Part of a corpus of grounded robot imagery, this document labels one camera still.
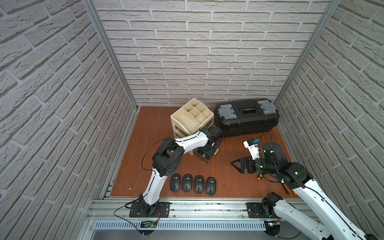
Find transparent grey bottom drawer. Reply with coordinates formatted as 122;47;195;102
194;138;224;164

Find beige drawer organizer cabinet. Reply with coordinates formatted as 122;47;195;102
171;98;214;139

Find black computer mouse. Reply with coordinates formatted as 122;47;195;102
206;177;217;196
182;174;193;192
194;176;205;194
170;174;181;192

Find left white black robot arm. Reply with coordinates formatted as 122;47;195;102
137;127;223;217

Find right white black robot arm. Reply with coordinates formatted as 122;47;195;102
231;139;376;240

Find black plastic toolbox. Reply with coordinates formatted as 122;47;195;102
214;99;280;138

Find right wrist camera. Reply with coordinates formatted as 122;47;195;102
243;139;260;160

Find orange handled pliers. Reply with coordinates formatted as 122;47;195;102
283;184;290;195

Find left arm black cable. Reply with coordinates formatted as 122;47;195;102
140;137;175;172

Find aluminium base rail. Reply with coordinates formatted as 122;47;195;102
86;197;332;232

